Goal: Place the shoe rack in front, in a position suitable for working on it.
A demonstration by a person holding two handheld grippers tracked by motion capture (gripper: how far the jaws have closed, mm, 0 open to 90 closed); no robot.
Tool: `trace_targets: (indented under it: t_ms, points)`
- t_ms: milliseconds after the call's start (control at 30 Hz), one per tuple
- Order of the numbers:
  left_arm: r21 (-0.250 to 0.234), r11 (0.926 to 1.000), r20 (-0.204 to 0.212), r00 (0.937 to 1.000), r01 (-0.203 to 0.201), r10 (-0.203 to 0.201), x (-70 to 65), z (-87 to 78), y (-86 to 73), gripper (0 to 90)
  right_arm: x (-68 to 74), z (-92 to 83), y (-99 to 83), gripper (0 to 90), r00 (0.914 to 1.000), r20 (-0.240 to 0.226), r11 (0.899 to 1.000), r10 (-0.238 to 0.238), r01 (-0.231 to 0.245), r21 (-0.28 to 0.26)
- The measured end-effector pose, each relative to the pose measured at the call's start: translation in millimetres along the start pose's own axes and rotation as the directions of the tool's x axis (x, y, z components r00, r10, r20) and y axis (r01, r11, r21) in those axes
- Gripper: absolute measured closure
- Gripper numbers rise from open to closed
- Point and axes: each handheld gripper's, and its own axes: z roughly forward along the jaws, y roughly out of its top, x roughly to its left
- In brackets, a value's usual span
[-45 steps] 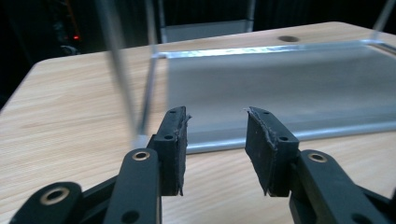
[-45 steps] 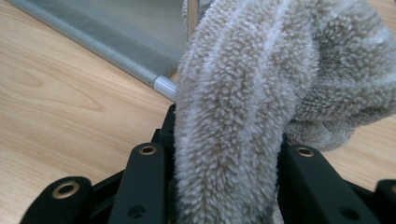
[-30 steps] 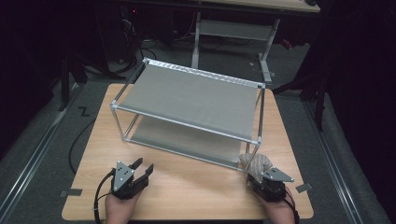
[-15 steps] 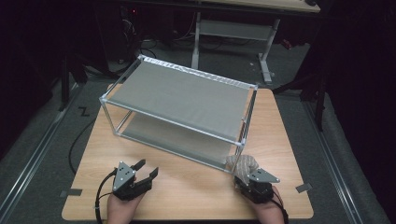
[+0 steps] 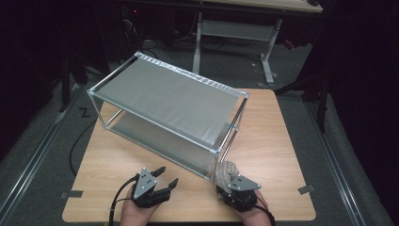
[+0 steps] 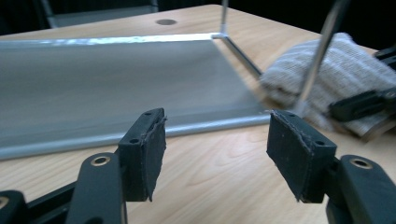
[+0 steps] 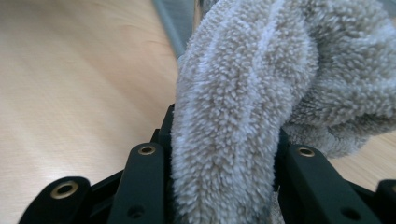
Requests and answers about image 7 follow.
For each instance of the two-tier metal fabric rack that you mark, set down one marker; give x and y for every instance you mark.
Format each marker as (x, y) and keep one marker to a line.
(177, 21)

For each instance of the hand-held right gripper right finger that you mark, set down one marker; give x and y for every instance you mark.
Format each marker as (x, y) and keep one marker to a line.
(311, 186)

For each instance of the beige striped towel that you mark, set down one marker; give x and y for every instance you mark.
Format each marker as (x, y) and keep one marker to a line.
(243, 93)

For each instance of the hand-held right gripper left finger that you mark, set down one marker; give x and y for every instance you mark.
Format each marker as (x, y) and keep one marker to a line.
(140, 186)

